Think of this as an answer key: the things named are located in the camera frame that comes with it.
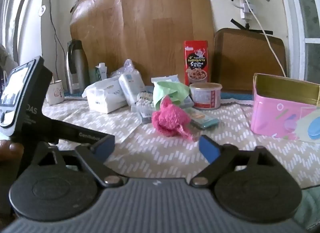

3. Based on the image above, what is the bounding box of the cotton swab box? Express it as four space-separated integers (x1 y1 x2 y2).
137 91 154 109

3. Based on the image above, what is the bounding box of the white cotton pad packet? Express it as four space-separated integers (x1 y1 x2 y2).
118 73 146 106

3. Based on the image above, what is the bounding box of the pink tin box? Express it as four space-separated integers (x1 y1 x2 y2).
251 73 320 141

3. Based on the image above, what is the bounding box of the large wood-look board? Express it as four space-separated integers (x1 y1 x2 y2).
69 0 215 84

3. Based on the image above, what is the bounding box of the white printed mug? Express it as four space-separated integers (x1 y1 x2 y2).
46 80 65 106

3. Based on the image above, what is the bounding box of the white window frame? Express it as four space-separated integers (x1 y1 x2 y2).
275 0 320 81

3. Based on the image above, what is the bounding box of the clear plastic bag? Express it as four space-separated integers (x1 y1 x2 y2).
111 59 140 78

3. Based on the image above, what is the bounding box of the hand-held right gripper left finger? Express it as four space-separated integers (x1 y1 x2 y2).
31 136 123 188

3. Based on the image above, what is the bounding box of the thin black wall cable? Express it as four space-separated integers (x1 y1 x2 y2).
45 0 65 83

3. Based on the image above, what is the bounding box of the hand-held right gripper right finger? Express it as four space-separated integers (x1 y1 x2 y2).
190 134 283 188

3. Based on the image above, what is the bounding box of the white tissue pack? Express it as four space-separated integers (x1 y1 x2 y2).
82 77 128 114

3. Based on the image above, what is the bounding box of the white curtain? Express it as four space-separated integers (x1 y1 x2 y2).
0 0 45 73

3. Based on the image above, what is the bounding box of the red carton box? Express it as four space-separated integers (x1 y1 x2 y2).
184 40 209 86

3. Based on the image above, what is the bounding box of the person's left hand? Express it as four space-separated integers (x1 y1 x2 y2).
0 139 24 164

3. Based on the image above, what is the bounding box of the wet wipes pack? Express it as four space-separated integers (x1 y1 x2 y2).
151 74 180 84

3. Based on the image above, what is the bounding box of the pink fluffy cloth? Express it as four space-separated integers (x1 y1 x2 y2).
152 96 193 141

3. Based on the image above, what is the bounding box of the small grey packet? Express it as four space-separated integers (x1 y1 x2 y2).
138 108 153 125

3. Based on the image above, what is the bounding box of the small brown board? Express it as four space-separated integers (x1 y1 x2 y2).
214 28 287 92

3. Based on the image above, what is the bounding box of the stainless steel thermos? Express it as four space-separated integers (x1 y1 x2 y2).
65 40 90 94

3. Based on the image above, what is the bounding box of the white power strip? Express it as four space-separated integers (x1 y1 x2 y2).
239 0 253 23

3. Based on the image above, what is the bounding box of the teal flat packet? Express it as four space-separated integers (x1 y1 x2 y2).
189 113 220 130

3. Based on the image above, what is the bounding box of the teal juice carton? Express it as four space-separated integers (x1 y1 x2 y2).
95 63 108 84

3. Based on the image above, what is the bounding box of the white cable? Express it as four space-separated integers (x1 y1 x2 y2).
244 0 287 77

